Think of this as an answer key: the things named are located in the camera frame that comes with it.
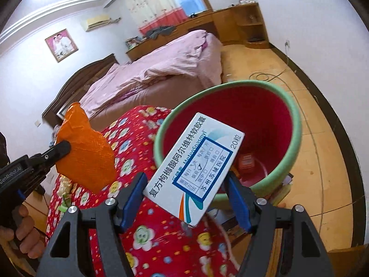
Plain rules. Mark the cream plastic bag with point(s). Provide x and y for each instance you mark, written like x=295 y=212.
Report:
x=65 y=185

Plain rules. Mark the framed wall photo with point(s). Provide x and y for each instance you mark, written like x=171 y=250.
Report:
x=61 y=45

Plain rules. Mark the floral curtain with red hem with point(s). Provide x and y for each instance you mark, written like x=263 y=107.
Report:
x=152 y=5

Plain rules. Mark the red bin with green rim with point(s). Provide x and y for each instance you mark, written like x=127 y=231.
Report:
x=224 y=115

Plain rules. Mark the small green wrapper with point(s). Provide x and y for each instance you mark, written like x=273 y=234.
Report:
x=62 y=207

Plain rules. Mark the wooden corner shelf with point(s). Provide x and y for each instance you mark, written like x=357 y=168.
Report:
x=242 y=17

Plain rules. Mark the long wooden desk cabinet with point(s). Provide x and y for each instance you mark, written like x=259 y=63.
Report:
x=201 y=23

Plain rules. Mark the white wall socket with plug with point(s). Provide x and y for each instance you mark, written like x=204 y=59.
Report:
x=286 y=43

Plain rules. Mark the wall air conditioner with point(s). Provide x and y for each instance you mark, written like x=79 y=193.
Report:
x=98 y=23

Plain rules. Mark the bed with pink quilt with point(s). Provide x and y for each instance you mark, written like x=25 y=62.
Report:
x=173 y=88

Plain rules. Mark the grey clothes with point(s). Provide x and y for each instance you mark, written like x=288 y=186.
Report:
x=160 y=32

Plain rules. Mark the pink and white toiletries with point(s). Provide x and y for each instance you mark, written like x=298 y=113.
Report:
x=246 y=0

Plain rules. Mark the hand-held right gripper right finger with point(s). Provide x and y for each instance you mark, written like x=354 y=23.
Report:
x=239 y=205

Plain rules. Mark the small orange box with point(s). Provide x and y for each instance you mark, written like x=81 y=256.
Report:
x=246 y=162

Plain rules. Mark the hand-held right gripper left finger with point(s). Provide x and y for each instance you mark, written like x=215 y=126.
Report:
x=132 y=202

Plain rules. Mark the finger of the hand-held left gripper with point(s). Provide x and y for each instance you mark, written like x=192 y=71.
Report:
x=57 y=150

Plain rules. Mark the orange foam fruit net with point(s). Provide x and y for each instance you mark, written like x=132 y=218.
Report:
x=83 y=153

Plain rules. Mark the pink duvet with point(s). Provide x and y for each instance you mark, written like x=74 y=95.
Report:
x=150 y=63

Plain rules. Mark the red flower printed blanket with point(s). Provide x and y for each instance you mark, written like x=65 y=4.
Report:
x=161 y=245

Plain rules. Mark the framed picture against headboard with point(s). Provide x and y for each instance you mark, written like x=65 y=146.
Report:
x=61 y=111

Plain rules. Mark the person's left hand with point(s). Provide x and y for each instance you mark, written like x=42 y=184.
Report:
x=27 y=230

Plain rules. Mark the blue and white medicine box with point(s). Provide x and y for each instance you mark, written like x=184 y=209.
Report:
x=190 y=173

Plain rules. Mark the dark wooden headboard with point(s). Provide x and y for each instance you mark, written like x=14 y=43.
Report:
x=86 y=69

